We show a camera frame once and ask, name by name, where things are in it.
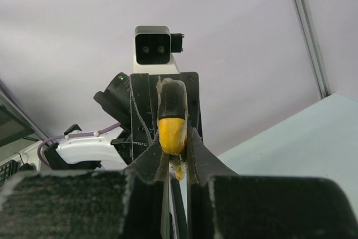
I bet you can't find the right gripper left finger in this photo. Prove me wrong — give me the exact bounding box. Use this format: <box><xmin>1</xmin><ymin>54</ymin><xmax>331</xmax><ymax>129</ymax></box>
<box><xmin>1</xmin><ymin>138</ymin><xmax>169</xmax><ymax>238</ymax></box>

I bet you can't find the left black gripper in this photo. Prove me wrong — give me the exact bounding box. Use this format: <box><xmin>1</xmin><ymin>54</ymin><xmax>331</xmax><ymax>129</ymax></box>
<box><xmin>130</xmin><ymin>72</ymin><xmax>202</xmax><ymax>162</ymax></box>

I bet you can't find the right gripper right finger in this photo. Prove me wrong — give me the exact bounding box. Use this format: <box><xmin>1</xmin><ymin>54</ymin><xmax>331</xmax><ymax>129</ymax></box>
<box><xmin>186</xmin><ymin>127</ymin><xmax>357</xmax><ymax>238</ymax></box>

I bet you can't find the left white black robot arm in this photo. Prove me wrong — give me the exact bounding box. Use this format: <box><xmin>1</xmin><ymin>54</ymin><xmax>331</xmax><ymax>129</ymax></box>
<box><xmin>37</xmin><ymin>72</ymin><xmax>202</xmax><ymax>170</ymax></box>

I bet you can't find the black keyboard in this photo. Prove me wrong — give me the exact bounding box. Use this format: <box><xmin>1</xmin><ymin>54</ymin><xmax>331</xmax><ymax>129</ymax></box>
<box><xmin>0</xmin><ymin>160</ymin><xmax>18</xmax><ymax>187</ymax></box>

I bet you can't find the left aluminium corner post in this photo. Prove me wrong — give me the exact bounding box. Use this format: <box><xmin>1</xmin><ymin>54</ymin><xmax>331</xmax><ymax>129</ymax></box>
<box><xmin>1</xmin><ymin>81</ymin><xmax>50</xmax><ymax>140</ymax></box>

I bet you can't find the aluminium corner post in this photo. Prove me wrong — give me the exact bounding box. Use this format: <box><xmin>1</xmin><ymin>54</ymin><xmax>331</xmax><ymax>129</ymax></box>
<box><xmin>293</xmin><ymin>0</ymin><xmax>332</xmax><ymax>99</ymax></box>
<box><xmin>1</xmin><ymin>81</ymin><xmax>50</xmax><ymax>140</ymax></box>

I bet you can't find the right aluminium corner post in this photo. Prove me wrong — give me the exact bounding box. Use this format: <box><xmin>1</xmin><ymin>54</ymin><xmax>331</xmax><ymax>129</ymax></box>
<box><xmin>293</xmin><ymin>0</ymin><xmax>332</xmax><ymax>99</ymax></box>

